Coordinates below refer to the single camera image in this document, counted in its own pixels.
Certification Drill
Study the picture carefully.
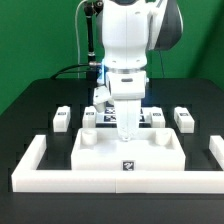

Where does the grey thin cable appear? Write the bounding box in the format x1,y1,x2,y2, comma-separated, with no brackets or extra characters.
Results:
75,0,88,80

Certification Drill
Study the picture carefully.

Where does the white desk top tray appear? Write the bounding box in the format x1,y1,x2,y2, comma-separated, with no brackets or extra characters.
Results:
71,128,186,171

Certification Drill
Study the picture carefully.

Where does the marker tag plate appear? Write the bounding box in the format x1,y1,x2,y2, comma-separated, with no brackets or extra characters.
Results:
96,107,151,127

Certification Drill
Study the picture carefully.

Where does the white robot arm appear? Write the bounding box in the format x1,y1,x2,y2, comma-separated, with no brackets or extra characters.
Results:
93,0,183,141

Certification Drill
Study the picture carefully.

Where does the black cable bundle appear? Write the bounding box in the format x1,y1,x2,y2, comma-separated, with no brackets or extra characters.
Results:
50,63,101,80

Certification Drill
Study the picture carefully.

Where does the white U-shaped fence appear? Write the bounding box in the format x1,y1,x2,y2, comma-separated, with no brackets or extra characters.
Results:
11,135,224,194

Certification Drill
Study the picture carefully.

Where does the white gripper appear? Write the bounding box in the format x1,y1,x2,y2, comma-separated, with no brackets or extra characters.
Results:
93,71,147,140

